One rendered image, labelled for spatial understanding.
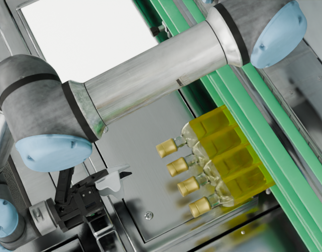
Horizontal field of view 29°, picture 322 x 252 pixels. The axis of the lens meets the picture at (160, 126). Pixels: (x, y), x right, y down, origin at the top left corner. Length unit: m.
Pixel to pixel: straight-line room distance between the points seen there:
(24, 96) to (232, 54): 0.35
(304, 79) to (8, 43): 0.93
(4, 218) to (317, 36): 0.79
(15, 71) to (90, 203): 0.48
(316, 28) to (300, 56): 0.08
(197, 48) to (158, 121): 0.69
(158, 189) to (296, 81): 0.46
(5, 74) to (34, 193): 0.68
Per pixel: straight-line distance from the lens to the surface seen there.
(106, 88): 1.05
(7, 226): 1.39
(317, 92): 1.44
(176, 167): 1.50
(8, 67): 1.12
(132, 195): 1.64
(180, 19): 1.69
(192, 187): 1.48
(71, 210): 1.51
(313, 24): 1.45
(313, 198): 1.35
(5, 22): 2.01
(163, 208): 1.62
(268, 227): 1.63
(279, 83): 1.44
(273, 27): 1.05
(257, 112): 1.42
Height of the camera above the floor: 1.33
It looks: 8 degrees down
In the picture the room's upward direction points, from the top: 116 degrees counter-clockwise
